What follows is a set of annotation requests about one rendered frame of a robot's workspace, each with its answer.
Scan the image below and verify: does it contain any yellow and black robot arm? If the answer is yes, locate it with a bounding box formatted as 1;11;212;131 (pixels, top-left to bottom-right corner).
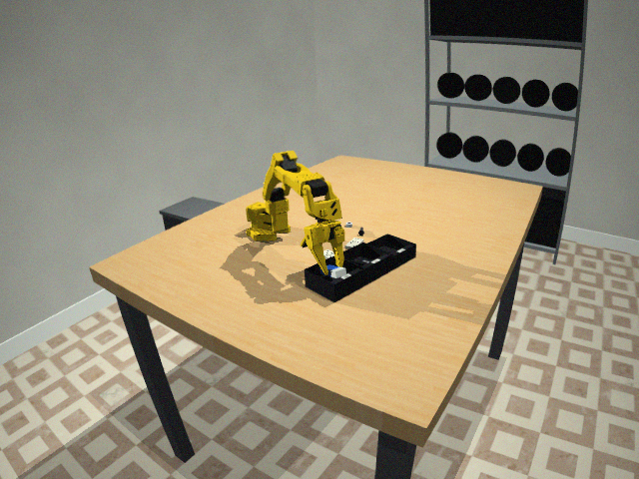
247;151;342;241

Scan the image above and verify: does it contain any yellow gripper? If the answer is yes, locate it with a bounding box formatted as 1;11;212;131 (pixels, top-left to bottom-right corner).
301;220;345;275

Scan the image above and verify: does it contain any black 9v battery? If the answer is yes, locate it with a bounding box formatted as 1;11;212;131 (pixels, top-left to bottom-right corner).
352;256;372;266

